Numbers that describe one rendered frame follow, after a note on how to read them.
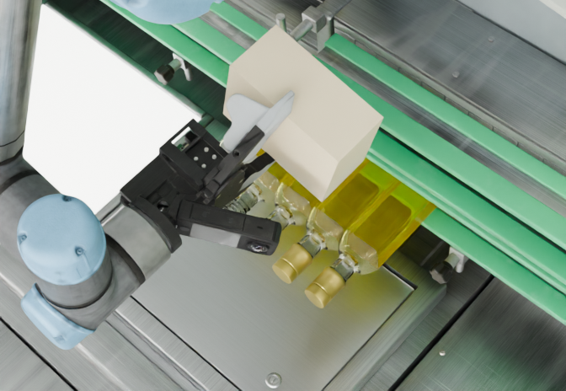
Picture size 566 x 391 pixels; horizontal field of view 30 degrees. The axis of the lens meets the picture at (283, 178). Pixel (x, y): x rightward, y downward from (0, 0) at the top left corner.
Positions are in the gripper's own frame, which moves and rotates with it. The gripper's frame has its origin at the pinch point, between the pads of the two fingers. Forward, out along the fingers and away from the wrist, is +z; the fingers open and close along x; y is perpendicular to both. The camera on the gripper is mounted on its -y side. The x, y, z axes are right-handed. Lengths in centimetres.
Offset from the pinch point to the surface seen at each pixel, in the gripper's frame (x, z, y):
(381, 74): 13.6, 19.9, -0.2
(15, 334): 54, -33, 18
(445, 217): 26.0, 16.4, -18.5
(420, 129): 11.0, 16.3, -9.4
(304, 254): 24.0, -2.2, -8.6
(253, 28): 29.6, 20.3, 21.7
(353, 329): 35.6, -1.5, -19.4
